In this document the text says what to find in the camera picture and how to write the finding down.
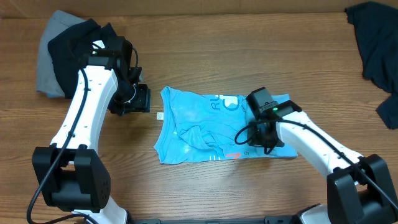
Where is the light blue printed t-shirt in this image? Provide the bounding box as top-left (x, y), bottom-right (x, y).
top-left (154, 86), bottom-right (297, 164)

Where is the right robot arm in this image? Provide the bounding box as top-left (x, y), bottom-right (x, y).
top-left (246, 87), bottom-right (397, 224)

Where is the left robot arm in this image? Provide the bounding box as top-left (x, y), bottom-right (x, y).
top-left (26, 36), bottom-right (150, 223)

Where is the folded black garment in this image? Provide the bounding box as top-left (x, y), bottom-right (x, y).
top-left (48, 19), bottom-right (117, 99)

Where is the folded grey garment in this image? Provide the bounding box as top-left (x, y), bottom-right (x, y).
top-left (35, 10), bottom-right (85, 98)

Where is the dark garment at right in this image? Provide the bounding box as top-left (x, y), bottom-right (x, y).
top-left (345, 1), bottom-right (397, 129)

